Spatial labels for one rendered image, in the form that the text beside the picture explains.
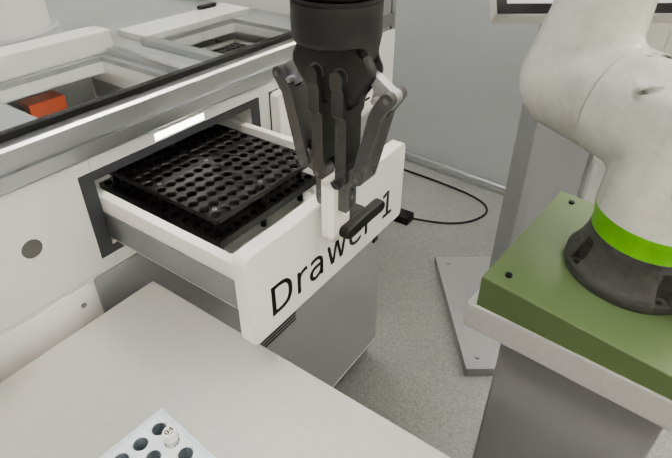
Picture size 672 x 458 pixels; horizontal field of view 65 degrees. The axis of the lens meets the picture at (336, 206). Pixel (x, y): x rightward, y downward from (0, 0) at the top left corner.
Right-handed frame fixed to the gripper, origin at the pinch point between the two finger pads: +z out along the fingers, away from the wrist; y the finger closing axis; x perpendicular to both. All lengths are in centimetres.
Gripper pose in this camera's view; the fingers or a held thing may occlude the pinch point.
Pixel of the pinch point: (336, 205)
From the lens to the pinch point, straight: 52.6
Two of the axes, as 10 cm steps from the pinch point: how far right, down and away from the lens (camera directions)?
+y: 8.2, 3.2, -4.8
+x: 5.8, -4.5, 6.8
